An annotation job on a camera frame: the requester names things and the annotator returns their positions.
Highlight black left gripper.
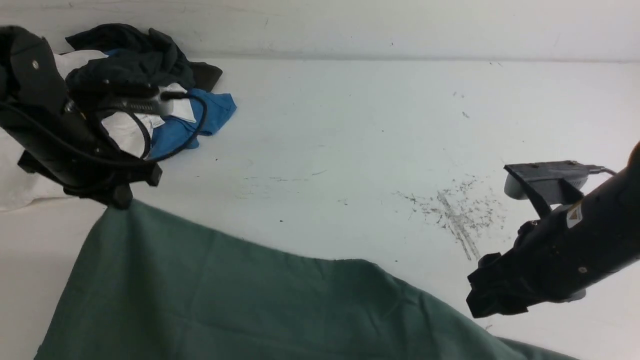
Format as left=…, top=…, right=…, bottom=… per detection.
left=1, top=25, right=162, bottom=210

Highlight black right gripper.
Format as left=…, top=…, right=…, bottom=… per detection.
left=466, top=170, right=639, bottom=319

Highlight green long sleeve shirt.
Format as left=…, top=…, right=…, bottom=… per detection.
left=35, top=200, right=568, bottom=360

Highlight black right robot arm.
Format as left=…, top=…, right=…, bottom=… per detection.
left=466, top=146, right=640, bottom=319

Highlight white shirt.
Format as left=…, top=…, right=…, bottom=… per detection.
left=0, top=50, right=197, bottom=212

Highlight blue shirt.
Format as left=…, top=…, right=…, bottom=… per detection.
left=102, top=47, right=238, bottom=161

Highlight dark grey shirt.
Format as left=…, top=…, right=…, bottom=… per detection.
left=65, top=23, right=196, bottom=91

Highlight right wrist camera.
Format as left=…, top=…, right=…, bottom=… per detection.
left=503, top=161, right=615, bottom=219

